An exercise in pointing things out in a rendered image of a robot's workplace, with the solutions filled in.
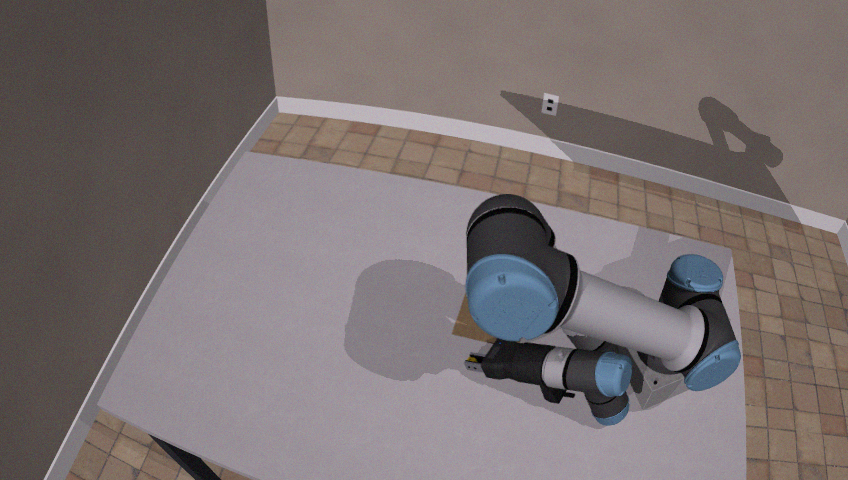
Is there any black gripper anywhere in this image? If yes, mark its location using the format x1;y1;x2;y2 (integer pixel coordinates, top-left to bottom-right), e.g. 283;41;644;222
464;339;575;404

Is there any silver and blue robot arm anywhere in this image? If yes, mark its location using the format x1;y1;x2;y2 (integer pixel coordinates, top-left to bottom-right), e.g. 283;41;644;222
465;194;741;426

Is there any brown square mat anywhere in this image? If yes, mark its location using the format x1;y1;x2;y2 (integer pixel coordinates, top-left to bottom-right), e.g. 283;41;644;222
452;293;497;344

